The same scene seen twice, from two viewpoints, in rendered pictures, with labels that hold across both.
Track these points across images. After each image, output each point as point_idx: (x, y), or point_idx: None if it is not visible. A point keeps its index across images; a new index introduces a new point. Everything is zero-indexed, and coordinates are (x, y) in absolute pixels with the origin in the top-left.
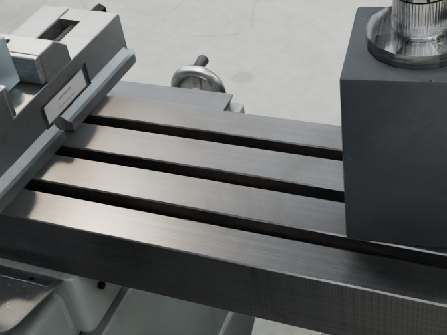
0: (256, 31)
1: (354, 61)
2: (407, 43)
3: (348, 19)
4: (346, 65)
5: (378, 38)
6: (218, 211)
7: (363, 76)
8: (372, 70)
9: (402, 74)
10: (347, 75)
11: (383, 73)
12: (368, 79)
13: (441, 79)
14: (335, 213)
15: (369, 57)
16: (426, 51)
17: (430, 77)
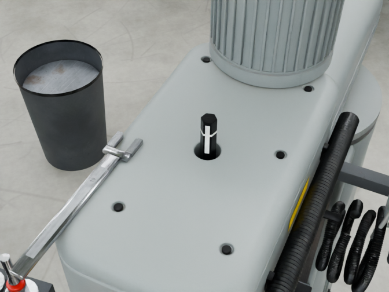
0: None
1: (45, 290)
2: (28, 286)
3: None
4: (48, 289)
5: (35, 291)
6: None
7: (46, 283)
8: (41, 284)
9: (35, 281)
10: (50, 284)
11: (39, 283)
12: (44, 281)
13: (26, 276)
14: None
15: (40, 291)
16: (25, 281)
17: (28, 278)
